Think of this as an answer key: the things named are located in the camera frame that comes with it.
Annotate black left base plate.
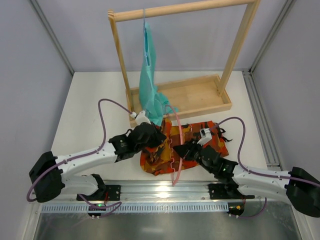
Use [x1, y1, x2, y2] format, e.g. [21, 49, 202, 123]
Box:
[76, 184, 121, 201]

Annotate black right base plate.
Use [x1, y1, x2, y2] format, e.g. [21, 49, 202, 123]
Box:
[207, 183, 255, 200]

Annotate orange camouflage trousers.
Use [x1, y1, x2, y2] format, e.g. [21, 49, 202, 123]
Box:
[140, 118, 231, 176]

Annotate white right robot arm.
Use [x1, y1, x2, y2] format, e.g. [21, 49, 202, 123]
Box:
[173, 141, 320, 218]

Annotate pink plastic hanger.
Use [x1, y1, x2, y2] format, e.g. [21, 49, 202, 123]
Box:
[162, 105, 197, 187]

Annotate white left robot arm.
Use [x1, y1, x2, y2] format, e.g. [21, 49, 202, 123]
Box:
[27, 122, 166, 203]

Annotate aluminium front rail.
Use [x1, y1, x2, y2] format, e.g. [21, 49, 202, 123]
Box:
[29, 179, 304, 205]

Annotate aluminium rail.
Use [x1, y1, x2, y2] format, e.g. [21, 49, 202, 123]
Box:
[29, 179, 304, 205]
[242, 70, 283, 170]

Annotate right controller board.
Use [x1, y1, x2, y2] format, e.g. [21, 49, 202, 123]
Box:
[226, 205, 245, 218]

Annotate controller board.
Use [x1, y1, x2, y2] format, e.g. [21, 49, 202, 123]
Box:
[226, 205, 245, 218]
[88, 203, 106, 218]

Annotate slotted cable duct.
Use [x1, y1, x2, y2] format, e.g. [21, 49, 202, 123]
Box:
[41, 201, 229, 214]

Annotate left controller board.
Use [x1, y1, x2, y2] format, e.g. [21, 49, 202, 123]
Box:
[88, 203, 106, 218]

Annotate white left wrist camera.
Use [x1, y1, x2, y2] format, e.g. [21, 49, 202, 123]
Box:
[129, 110, 151, 128]

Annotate aluminium right side rail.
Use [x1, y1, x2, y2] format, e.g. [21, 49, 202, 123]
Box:
[242, 70, 283, 170]

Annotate wooden clothes rack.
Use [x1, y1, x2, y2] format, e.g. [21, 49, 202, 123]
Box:
[107, 0, 260, 119]

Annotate blue wire hanger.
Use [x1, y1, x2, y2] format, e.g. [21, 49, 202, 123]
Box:
[142, 9, 151, 66]

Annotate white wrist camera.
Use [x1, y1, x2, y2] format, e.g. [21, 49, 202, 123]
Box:
[197, 128, 212, 146]
[129, 110, 151, 128]

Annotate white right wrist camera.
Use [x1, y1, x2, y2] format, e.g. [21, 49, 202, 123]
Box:
[197, 128, 212, 146]

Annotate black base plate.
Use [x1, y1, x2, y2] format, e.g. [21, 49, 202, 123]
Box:
[76, 184, 121, 201]
[207, 183, 255, 200]

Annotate teal t-shirt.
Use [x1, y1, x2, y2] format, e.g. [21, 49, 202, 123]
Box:
[138, 23, 173, 126]

